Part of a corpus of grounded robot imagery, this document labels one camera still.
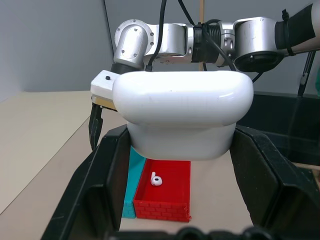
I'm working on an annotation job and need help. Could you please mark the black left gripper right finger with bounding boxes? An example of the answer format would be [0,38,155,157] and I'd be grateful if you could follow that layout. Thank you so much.
[230,124,320,240]

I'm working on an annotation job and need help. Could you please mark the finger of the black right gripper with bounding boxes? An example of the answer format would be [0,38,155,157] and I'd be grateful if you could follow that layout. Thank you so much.
[87,103,104,151]

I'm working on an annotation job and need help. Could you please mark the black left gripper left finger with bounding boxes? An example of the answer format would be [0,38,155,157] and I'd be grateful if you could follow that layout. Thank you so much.
[40,124,132,240]

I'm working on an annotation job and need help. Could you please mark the white earbud charging case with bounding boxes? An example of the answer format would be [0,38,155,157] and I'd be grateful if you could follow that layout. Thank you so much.
[111,70,255,162]

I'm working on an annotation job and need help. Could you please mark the black plastic bin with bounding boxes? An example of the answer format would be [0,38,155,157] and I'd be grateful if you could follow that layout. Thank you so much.
[238,90,320,165]

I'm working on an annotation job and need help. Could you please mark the light wooden rod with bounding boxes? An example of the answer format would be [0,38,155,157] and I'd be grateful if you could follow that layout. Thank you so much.
[291,161,320,172]

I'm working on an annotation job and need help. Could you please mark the teal brick-pattern tray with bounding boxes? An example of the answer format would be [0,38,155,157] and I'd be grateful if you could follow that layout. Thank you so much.
[121,145,147,219]

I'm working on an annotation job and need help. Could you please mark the white earbud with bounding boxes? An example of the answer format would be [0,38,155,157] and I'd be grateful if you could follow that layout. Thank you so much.
[149,171,164,187]

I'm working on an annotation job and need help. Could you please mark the red brick-pattern tray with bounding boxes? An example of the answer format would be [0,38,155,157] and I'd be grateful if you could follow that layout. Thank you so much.
[133,158,193,223]

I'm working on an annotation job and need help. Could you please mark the black tripod leg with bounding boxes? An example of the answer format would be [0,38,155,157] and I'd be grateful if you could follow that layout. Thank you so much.
[296,49,317,98]

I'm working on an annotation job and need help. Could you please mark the thin wooden upright stick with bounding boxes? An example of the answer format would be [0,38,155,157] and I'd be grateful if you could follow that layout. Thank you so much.
[198,0,205,73]

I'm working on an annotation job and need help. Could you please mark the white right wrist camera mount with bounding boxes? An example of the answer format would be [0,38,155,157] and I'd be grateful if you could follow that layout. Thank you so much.
[90,69,124,100]

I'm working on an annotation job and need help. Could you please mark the black cable to wrist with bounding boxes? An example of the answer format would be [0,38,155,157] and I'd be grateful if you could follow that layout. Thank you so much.
[144,0,169,73]

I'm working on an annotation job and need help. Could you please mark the black looping arm cable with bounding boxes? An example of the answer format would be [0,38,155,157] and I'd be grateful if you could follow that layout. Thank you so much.
[176,0,263,84]

